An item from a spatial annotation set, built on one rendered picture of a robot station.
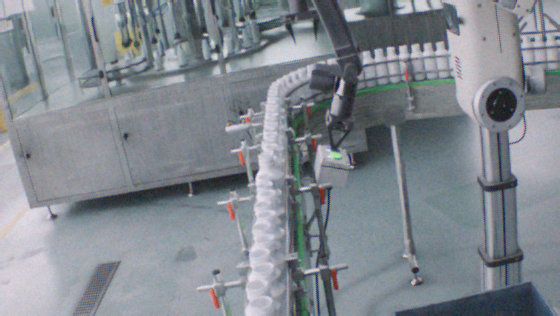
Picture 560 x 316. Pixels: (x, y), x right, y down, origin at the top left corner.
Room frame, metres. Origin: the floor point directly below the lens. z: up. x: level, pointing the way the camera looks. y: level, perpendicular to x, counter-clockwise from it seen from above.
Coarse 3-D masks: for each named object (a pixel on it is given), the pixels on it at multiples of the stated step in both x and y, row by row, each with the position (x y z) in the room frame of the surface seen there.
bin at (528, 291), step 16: (496, 288) 1.06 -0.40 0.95; (512, 288) 1.05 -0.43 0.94; (528, 288) 1.05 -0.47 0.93; (432, 304) 1.07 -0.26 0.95; (448, 304) 1.06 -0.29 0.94; (464, 304) 1.06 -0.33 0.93; (480, 304) 1.06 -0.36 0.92; (496, 304) 1.06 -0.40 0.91; (512, 304) 1.05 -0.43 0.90; (528, 304) 1.05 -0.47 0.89; (544, 304) 0.97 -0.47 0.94
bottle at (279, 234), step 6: (258, 216) 1.20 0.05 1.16; (264, 216) 1.22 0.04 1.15; (270, 216) 1.19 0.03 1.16; (276, 216) 1.20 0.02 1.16; (270, 222) 1.18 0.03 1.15; (276, 222) 1.19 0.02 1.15; (276, 228) 1.19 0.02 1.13; (276, 234) 1.18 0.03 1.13; (282, 234) 1.19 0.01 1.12; (282, 240) 1.18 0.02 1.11; (282, 246) 1.18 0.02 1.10
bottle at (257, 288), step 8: (256, 280) 0.93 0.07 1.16; (264, 280) 0.92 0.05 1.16; (248, 288) 0.91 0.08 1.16; (256, 288) 0.93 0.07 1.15; (264, 288) 0.90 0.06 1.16; (248, 296) 0.90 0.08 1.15; (256, 296) 0.89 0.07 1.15; (248, 304) 0.91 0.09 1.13; (280, 304) 0.91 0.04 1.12; (248, 312) 0.90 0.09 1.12; (280, 312) 0.90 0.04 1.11
